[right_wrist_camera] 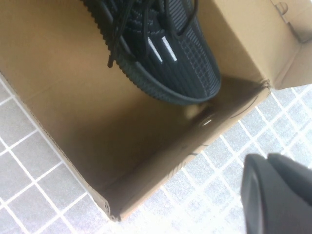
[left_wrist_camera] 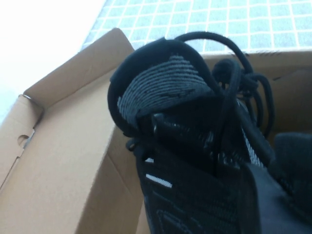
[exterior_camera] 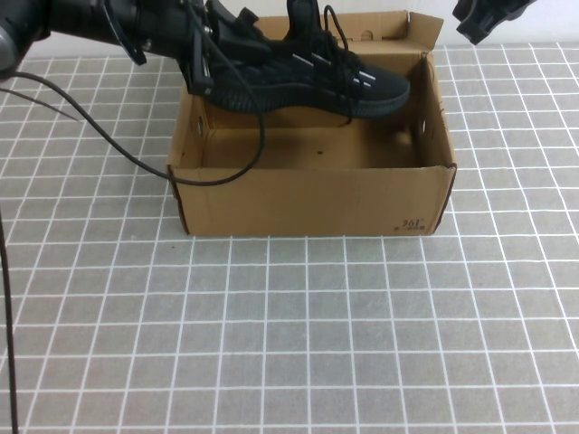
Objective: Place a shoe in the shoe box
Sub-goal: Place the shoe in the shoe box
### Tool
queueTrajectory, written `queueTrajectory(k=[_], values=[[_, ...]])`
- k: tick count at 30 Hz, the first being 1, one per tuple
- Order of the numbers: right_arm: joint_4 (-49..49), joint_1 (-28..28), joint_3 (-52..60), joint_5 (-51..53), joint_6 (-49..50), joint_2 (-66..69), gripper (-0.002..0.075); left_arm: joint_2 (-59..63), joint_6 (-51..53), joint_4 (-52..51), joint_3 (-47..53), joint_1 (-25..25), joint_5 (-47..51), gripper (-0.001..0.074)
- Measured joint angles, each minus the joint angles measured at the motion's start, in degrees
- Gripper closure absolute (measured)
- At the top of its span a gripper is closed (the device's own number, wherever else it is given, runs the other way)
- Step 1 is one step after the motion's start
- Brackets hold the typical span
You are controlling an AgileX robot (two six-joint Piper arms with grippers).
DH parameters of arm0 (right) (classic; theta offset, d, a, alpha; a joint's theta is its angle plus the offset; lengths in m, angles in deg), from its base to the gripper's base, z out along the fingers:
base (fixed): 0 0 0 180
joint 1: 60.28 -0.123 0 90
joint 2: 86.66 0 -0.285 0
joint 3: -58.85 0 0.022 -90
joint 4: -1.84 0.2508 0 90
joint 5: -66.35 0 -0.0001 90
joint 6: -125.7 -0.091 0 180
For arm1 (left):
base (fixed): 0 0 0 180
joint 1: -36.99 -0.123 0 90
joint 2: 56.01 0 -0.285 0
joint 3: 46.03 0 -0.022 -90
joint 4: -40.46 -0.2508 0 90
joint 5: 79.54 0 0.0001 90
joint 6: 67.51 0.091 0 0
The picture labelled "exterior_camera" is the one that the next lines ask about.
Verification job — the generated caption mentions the thin black strap cable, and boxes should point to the thin black strap cable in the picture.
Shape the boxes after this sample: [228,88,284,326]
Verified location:
[101,0,147,65]

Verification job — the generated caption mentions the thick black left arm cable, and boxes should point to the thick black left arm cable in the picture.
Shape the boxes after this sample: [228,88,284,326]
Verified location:
[0,4,268,434]

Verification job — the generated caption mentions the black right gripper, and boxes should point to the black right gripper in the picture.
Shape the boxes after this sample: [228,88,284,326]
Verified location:
[451,0,539,45]

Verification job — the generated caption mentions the grey cable tie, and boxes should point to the grey cable tie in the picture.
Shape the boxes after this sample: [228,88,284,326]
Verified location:
[0,88,82,123]

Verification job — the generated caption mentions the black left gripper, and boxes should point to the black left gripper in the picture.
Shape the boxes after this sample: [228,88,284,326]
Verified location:
[130,0,272,98]

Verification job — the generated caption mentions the brown cardboard shoe box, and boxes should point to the brown cardboard shoe box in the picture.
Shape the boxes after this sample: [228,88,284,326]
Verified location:
[166,9,458,237]

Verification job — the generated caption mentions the grey white grid tablecloth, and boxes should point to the grey white grid tablecloth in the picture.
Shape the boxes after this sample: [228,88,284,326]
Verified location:
[0,42,579,434]

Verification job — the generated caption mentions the black knit sneaker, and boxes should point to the black knit sneaker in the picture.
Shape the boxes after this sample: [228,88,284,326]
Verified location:
[198,0,412,130]

